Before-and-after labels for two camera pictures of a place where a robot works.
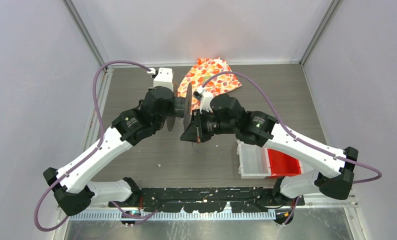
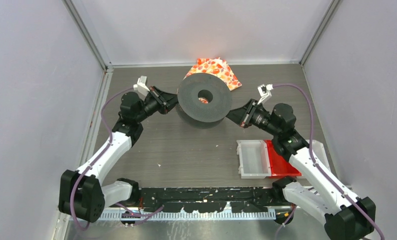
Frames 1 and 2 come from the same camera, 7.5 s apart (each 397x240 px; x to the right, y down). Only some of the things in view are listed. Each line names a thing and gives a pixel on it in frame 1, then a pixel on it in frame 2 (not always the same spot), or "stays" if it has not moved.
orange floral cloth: x=214 y=74 stays
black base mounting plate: x=208 y=199 stays
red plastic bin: x=282 y=164 stays
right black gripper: x=196 y=133 → x=242 y=116
